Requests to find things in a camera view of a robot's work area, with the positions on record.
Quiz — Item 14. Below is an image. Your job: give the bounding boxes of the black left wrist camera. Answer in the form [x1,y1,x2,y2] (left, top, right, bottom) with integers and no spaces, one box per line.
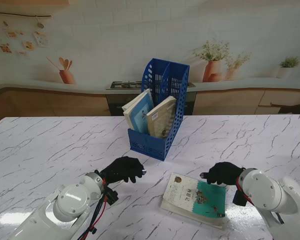
[103,187,120,207]

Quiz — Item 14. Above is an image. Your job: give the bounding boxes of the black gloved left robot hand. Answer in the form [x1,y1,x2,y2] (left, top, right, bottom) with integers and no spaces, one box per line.
[99,156,148,186]

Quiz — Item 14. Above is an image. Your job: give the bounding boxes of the light blue paperback book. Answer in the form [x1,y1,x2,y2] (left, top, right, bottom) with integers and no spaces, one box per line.
[123,93,156,137]

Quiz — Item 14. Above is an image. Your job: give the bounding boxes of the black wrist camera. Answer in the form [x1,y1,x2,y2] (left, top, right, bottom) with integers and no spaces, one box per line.
[232,188,248,207]
[103,187,120,207]

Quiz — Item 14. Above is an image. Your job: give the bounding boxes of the red black arm cables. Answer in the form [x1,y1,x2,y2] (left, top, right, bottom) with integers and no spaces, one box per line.
[235,174,286,226]
[77,177,110,240]

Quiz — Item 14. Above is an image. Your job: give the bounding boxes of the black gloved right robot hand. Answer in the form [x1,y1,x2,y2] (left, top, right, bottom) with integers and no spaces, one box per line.
[199,161,246,188]

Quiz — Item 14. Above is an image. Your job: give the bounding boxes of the blue perforated plastic file holder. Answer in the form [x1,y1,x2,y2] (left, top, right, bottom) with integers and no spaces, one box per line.
[127,57,191,162]

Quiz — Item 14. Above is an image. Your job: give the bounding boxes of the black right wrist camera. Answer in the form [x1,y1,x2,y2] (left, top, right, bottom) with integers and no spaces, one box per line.
[232,188,248,207]

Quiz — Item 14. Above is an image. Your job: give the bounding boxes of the white and yellow book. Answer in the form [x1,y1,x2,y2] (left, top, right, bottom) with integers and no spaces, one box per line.
[121,88,153,113]

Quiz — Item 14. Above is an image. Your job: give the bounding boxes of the red black right arm cables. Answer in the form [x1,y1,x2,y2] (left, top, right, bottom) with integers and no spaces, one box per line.
[235,174,286,226]

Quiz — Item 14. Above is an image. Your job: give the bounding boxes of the white and teal book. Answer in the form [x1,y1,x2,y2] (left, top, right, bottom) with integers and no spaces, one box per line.
[160,172,228,230]

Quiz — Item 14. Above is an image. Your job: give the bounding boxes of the red black left arm cables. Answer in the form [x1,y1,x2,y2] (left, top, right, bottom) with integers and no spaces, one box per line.
[77,177,110,240]

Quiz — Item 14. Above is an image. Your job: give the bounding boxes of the beige book with barcode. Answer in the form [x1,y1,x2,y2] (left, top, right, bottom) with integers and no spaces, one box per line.
[146,96,178,140]

